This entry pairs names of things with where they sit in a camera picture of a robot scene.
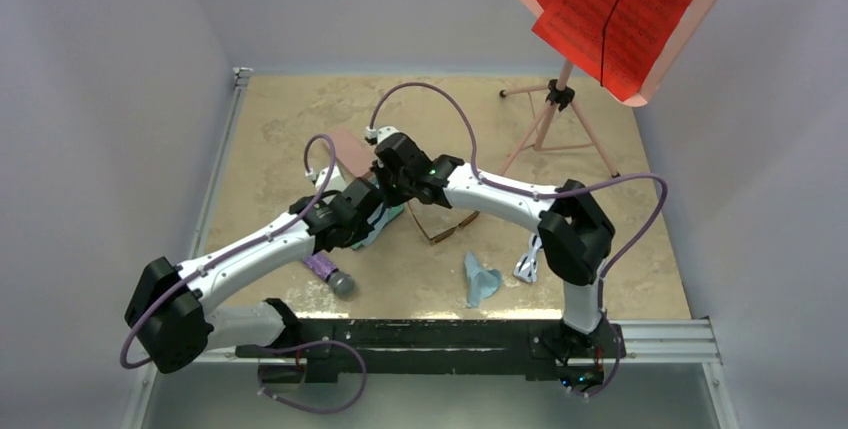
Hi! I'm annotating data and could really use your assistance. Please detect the teal glasses case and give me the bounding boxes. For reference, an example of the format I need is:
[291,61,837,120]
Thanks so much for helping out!
[351,206,404,250]

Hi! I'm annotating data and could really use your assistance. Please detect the brown sunglasses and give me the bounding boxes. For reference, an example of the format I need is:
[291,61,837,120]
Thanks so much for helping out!
[406,199,479,245]

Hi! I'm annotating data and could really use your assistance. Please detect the blue cleaning cloth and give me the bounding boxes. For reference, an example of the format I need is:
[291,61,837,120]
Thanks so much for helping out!
[464,251,502,308]
[354,204,391,249]

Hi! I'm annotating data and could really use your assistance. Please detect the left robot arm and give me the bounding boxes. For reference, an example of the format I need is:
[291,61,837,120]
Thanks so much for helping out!
[120,178,387,374]

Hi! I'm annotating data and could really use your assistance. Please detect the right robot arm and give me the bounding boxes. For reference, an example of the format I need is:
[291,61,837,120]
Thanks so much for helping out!
[366,126,615,356]

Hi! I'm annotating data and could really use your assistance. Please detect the purple microphone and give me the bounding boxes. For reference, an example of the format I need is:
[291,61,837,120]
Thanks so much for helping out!
[303,253,355,298]

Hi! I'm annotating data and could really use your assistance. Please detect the pink glasses case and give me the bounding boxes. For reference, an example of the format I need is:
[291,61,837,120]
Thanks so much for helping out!
[329,127,374,178]

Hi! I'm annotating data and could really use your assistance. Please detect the crumpled blue cleaning cloth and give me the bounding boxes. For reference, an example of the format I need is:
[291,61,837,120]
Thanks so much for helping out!
[464,251,502,308]

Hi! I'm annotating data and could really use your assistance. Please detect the white folded glasses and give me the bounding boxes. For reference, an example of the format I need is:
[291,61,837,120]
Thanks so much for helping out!
[513,234,542,284]

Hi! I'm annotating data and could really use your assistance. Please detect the pink music stand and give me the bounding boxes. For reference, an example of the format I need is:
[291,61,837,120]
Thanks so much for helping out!
[496,0,753,183]

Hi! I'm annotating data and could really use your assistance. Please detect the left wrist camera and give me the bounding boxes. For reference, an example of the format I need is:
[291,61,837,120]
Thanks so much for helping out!
[305,166,347,193]

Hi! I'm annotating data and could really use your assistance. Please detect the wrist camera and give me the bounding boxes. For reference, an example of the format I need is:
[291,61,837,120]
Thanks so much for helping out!
[365,126,399,146]
[305,166,347,193]

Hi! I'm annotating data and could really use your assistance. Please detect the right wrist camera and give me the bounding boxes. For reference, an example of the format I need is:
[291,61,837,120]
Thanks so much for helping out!
[365,126,399,146]

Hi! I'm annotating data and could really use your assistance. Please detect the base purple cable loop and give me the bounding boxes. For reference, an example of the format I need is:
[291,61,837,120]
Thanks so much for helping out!
[254,339,368,415]

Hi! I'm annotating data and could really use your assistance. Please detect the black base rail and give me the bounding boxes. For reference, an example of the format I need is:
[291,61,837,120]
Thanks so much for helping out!
[235,319,625,386]

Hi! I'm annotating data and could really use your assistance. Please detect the aluminium frame rail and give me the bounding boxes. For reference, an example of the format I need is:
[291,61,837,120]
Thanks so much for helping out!
[119,66,743,429]

